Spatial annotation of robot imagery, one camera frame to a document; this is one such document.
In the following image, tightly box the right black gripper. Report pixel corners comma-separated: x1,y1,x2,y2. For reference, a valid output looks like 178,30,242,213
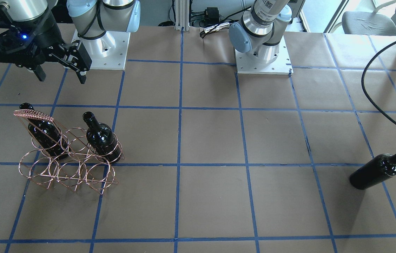
0,13,92,84

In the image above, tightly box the dark wine bottle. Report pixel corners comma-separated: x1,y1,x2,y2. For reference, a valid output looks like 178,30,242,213
349,154,396,190
82,111,121,164

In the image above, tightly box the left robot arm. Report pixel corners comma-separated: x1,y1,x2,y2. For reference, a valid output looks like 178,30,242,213
229,0,396,166

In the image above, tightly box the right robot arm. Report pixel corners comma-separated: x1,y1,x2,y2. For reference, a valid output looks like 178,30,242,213
0,0,141,84

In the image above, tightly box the dark wine bottle in basket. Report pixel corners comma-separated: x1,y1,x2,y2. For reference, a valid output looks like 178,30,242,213
82,111,121,164

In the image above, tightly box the grey office chair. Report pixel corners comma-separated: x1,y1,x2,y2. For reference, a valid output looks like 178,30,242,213
341,0,396,36

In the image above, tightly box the black power adapter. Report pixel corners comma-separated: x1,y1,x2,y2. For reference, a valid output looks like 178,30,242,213
204,7,219,22

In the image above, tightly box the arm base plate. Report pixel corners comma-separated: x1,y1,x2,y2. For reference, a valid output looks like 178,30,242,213
72,31,132,70
234,37,294,75

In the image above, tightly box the copper wire wine basket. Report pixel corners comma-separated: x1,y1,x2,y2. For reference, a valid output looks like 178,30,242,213
13,109,124,194

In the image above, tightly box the black braided cable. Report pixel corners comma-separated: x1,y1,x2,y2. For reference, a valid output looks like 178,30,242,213
361,30,396,130

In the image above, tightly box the aluminium frame post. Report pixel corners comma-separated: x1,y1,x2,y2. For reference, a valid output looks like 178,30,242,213
173,0,191,32

